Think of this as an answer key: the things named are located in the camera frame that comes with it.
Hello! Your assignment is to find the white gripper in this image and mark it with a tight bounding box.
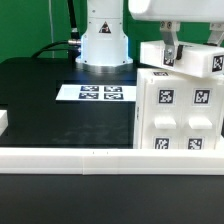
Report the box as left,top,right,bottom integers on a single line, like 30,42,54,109
128,0,224,66

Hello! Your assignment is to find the white cabinet top block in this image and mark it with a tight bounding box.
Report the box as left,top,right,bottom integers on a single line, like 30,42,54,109
140,40,224,78

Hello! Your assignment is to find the white cabinet body box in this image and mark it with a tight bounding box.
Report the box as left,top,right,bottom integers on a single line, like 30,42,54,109
133,69,224,150

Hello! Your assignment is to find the white cabinet door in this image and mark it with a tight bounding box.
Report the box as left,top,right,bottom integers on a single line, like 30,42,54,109
181,75,224,150
133,72,184,149

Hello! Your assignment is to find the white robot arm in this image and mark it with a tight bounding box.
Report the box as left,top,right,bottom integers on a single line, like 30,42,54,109
76,0,224,77

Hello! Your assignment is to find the white marker sheet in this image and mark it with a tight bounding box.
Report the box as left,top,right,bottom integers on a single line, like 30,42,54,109
56,84,136,102

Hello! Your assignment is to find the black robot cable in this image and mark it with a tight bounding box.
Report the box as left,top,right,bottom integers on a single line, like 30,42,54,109
31,0,82,60

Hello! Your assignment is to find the white L-shaped fence frame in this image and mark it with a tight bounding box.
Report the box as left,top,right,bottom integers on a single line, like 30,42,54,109
0,141,224,175

